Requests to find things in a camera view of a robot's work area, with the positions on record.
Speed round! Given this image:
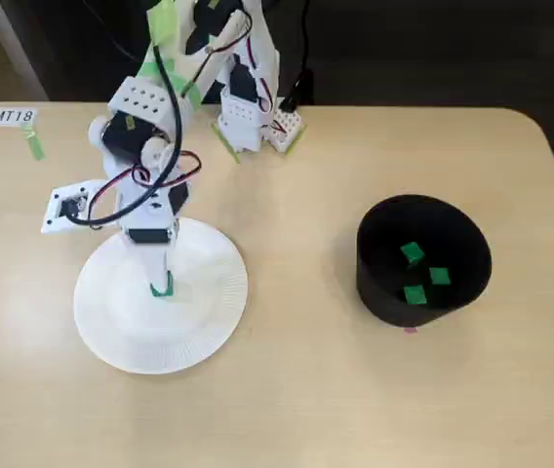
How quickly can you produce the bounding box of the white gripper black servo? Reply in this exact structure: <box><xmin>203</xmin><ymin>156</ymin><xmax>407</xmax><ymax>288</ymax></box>
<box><xmin>118</xmin><ymin>174</ymin><xmax>194</xmax><ymax>289</ymax></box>

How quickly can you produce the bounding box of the green cube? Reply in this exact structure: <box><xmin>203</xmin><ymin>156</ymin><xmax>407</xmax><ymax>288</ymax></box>
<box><xmin>399</xmin><ymin>241</ymin><xmax>426</xmax><ymax>265</ymax></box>
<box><xmin>403</xmin><ymin>285</ymin><xmax>428</xmax><ymax>307</ymax></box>
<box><xmin>427</xmin><ymin>266</ymin><xmax>453</xmax><ymax>287</ymax></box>
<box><xmin>148</xmin><ymin>271</ymin><xmax>176</xmax><ymax>298</ymax></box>

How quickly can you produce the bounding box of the black round pot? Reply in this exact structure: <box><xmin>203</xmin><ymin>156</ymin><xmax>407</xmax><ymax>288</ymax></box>
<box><xmin>354</xmin><ymin>193</ymin><xmax>494</xmax><ymax>329</ymax></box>

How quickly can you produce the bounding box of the white paper plate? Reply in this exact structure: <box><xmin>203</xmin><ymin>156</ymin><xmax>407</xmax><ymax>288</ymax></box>
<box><xmin>72</xmin><ymin>215</ymin><xmax>250</xmax><ymax>375</ymax></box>

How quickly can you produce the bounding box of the green tape strip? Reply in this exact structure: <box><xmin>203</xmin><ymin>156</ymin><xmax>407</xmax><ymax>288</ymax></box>
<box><xmin>284</xmin><ymin>127</ymin><xmax>308</xmax><ymax>157</ymax></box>
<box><xmin>20</xmin><ymin>122</ymin><xmax>47</xmax><ymax>162</ymax></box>
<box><xmin>211</xmin><ymin>120</ymin><xmax>242</xmax><ymax>165</ymax></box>

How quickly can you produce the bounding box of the white MT18 label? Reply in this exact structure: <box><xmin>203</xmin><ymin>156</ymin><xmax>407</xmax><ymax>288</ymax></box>
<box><xmin>0</xmin><ymin>105</ymin><xmax>39</xmax><ymax>128</ymax></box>

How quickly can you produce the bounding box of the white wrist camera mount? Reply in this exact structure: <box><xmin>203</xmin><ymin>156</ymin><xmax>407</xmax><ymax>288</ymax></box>
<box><xmin>40</xmin><ymin>177</ymin><xmax>123</xmax><ymax>236</ymax></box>

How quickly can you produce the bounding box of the white metal frame leg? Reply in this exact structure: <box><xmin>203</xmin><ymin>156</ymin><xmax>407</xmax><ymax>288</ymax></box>
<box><xmin>0</xmin><ymin>0</ymin><xmax>50</xmax><ymax>102</ymax></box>

